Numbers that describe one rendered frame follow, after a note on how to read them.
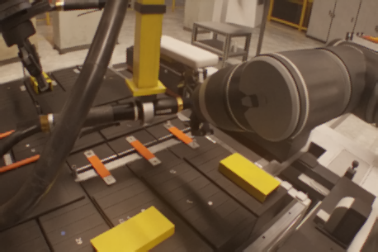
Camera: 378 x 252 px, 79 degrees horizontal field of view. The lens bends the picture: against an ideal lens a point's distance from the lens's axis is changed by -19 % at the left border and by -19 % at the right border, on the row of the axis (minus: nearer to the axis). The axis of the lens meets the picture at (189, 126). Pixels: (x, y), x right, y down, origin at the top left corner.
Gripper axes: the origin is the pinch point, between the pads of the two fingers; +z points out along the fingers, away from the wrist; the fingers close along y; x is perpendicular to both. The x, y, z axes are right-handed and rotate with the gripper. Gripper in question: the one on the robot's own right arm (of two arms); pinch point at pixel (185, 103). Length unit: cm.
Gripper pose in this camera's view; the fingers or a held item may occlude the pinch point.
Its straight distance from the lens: 64.7
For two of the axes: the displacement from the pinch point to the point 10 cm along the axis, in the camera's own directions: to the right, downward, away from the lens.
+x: 9.0, -1.5, 4.1
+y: 1.2, 9.9, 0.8
